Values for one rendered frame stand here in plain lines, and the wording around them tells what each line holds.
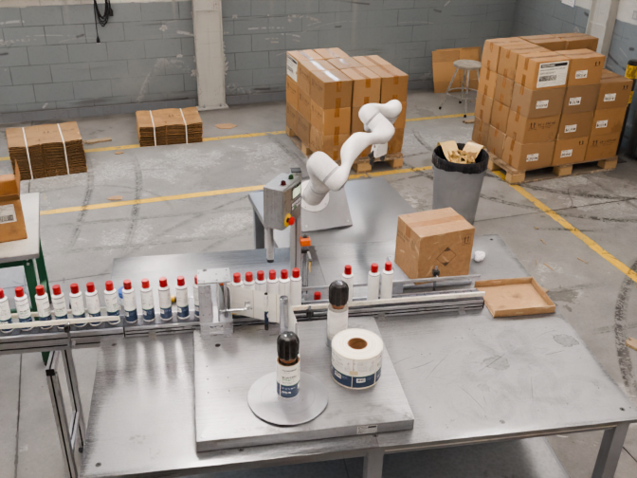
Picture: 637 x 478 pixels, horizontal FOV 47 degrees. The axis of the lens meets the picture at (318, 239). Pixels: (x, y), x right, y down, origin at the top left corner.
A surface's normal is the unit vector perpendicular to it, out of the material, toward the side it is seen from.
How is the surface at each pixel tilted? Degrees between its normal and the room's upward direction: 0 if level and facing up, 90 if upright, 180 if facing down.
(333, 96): 90
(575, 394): 0
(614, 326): 0
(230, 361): 0
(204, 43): 90
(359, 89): 90
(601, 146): 90
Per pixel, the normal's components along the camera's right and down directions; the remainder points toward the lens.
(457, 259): 0.36, 0.46
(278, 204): -0.43, 0.43
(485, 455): 0.01, -0.88
